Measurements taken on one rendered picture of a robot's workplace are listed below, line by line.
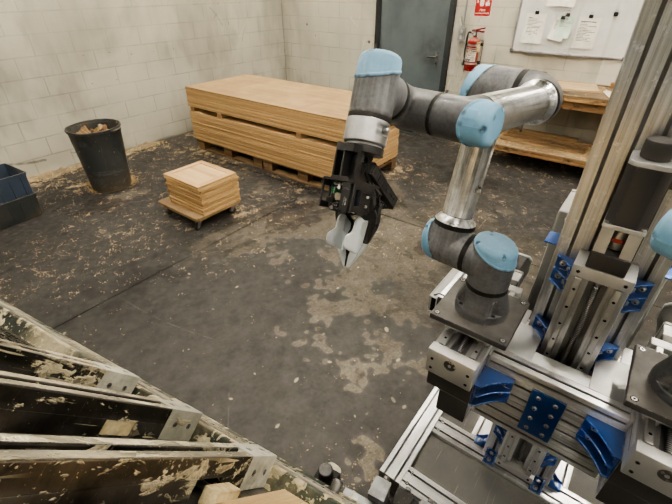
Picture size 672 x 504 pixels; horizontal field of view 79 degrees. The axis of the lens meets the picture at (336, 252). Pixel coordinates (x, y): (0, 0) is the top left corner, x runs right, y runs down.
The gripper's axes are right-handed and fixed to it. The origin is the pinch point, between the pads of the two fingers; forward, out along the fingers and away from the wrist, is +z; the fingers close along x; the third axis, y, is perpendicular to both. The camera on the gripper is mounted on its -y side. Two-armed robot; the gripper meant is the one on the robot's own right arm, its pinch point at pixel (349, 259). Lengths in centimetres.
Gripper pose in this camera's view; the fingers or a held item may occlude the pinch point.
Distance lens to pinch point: 73.9
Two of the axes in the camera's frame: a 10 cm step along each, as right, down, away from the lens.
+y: -6.2, -0.2, -7.8
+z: -1.8, 9.8, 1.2
